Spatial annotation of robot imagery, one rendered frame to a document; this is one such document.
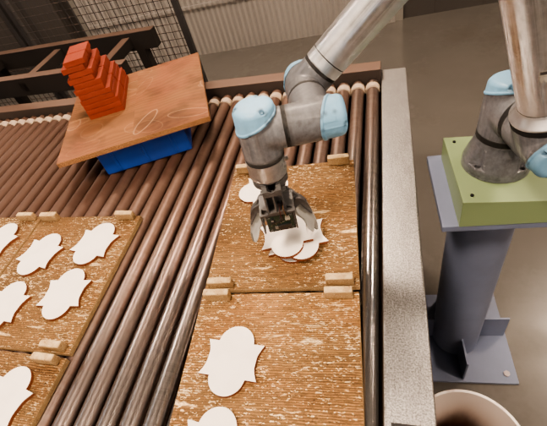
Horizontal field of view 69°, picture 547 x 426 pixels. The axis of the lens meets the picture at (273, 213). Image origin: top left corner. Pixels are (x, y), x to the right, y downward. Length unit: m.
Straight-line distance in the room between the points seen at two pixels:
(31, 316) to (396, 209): 0.93
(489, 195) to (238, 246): 0.59
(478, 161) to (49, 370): 1.08
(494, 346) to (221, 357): 1.28
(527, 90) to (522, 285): 1.35
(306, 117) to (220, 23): 3.65
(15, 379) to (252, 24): 3.71
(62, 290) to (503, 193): 1.08
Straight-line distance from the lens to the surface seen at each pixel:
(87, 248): 1.20
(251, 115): 0.67
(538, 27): 0.74
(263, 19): 4.21
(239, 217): 1.05
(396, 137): 1.24
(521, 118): 0.86
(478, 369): 1.82
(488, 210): 1.03
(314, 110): 0.69
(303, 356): 0.81
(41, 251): 1.30
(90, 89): 1.51
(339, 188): 1.06
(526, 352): 1.91
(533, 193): 1.06
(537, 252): 2.19
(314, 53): 0.80
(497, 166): 1.04
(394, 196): 1.06
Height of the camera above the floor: 1.67
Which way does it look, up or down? 45 degrees down
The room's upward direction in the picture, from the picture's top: 18 degrees counter-clockwise
